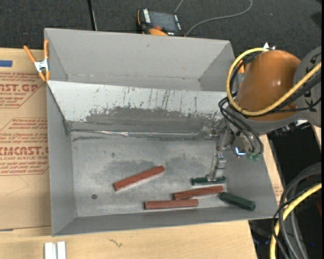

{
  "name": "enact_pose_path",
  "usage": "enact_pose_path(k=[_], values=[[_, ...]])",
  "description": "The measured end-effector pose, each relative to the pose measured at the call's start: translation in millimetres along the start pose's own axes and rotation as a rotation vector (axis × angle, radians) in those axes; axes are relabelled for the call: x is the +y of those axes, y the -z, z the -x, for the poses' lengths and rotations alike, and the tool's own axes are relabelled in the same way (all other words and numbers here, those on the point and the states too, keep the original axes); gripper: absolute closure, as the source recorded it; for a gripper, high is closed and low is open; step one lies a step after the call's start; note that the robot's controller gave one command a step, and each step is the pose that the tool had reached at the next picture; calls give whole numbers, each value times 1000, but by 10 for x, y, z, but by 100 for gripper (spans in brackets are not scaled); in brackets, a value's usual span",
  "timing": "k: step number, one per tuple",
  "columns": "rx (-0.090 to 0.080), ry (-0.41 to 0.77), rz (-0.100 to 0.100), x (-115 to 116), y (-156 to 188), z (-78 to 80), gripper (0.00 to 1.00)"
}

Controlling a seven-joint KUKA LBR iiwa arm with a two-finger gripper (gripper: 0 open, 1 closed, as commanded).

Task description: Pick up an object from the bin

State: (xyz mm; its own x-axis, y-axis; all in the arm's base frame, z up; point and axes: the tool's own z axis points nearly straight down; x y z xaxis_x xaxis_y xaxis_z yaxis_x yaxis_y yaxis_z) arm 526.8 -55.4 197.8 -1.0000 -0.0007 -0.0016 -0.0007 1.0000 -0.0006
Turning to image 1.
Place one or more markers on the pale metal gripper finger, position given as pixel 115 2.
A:
pixel 214 169
pixel 221 169

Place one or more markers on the dark green block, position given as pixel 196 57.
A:
pixel 237 201
pixel 199 181

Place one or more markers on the red-brown flat block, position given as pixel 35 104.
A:
pixel 170 204
pixel 139 178
pixel 198 192

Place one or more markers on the grey metal bin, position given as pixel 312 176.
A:
pixel 140 155

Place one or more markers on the brown cardboard board red print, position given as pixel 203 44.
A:
pixel 21 171

